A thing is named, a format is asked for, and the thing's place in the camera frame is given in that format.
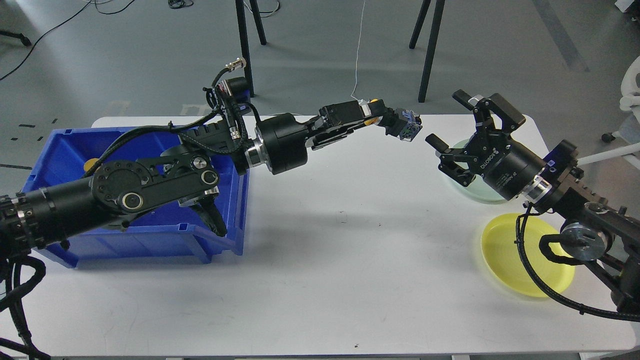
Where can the yellow plate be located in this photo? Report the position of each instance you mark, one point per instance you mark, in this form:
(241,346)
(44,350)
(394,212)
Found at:
(500,254)

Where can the black tripod legs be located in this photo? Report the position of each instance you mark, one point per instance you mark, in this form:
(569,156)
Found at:
(244,37)
(435,28)

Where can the yellow push button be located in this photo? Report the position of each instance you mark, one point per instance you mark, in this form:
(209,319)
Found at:
(399,123)
(89,163)

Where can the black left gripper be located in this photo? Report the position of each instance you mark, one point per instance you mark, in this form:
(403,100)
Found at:
(286,140)

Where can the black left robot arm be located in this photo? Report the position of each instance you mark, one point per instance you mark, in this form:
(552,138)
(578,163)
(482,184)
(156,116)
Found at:
(150,166)

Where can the blue plastic bin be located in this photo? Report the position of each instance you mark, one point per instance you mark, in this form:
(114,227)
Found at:
(170,230)

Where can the white office chair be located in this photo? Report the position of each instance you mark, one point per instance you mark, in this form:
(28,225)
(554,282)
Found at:
(628,131)

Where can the black tripod legs left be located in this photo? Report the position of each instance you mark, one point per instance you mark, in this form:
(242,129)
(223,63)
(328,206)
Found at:
(244,37)

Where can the black tripod legs right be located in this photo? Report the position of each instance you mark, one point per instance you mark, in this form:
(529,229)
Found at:
(435,28)

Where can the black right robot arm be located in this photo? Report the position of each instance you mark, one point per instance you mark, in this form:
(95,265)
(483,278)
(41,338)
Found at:
(603,239)

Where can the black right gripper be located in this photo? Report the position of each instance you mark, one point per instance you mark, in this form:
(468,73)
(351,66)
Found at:
(504,164)

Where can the light green plate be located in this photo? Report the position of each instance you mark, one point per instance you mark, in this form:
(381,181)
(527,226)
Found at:
(477,191)

